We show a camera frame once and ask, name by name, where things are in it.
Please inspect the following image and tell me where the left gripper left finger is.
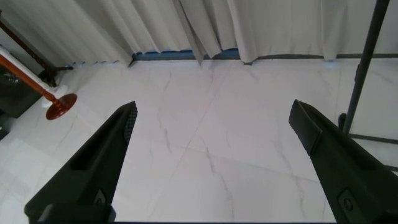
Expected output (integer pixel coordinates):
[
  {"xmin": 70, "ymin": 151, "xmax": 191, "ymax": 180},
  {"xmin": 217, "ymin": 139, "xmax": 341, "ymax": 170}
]
[{"xmin": 24, "ymin": 100, "xmax": 139, "ymax": 223}]

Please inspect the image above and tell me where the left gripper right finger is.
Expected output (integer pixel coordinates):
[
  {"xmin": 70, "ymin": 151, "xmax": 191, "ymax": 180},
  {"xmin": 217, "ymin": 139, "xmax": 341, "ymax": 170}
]
[{"xmin": 288, "ymin": 99, "xmax": 398, "ymax": 224}]

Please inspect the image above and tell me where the black clothes rack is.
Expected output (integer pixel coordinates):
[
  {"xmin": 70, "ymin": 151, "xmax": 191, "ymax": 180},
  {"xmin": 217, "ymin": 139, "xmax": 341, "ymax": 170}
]
[{"xmin": 338, "ymin": 0, "xmax": 398, "ymax": 172}]

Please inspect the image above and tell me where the red round-foot stand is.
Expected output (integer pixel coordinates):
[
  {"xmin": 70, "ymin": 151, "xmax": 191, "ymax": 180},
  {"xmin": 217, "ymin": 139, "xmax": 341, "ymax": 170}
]
[{"xmin": 0, "ymin": 53, "xmax": 78, "ymax": 121}]

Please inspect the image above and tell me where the white round-foot stand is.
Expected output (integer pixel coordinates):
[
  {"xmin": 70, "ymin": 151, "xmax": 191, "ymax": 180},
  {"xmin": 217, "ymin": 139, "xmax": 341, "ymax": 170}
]
[{"xmin": 0, "ymin": 45, "xmax": 70, "ymax": 109}]

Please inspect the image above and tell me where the dark brown stand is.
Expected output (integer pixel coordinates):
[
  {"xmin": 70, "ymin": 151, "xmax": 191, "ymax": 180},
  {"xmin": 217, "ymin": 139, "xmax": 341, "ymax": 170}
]
[{"xmin": 0, "ymin": 11, "xmax": 75, "ymax": 88}]

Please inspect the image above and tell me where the black cabinet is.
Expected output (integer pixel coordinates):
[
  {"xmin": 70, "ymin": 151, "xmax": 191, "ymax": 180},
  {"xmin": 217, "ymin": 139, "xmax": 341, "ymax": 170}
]
[{"xmin": 0, "ymin": 63, "xmax": 43, "ymax": 141}]

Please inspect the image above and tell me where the white curtain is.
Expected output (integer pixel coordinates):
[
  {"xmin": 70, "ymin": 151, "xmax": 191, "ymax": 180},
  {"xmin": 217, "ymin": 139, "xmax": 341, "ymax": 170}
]
[{"xmin": 0, "ymin": 0, "xmax": 398, "ymax": 68}]

